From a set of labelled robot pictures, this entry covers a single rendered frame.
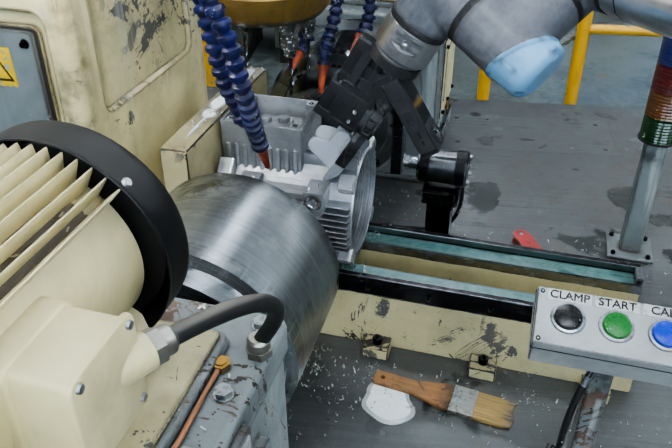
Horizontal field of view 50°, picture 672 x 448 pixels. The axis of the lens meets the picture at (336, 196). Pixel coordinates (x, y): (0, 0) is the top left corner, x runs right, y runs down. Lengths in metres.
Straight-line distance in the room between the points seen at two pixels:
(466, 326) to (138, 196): 0.68
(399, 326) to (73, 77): 0.58
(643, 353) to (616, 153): 1.00
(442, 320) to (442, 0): 0.49
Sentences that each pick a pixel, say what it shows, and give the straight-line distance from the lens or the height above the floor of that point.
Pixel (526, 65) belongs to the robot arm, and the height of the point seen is 1.31.
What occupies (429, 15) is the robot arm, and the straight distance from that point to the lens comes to 0.84.
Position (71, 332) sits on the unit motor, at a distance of 0.44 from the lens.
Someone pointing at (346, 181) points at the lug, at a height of 1.08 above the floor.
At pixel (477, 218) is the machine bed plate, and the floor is 0.80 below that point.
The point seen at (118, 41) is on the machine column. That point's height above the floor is 1.25.
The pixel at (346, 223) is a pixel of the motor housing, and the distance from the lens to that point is 1.00.
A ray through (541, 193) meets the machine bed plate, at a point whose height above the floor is 0.80.
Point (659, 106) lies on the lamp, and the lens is 1.28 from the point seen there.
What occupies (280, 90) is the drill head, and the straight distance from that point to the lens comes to 1.28.
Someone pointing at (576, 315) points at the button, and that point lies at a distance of 0.83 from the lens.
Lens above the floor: 1.59
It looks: 32 degrees down
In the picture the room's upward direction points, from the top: straight up
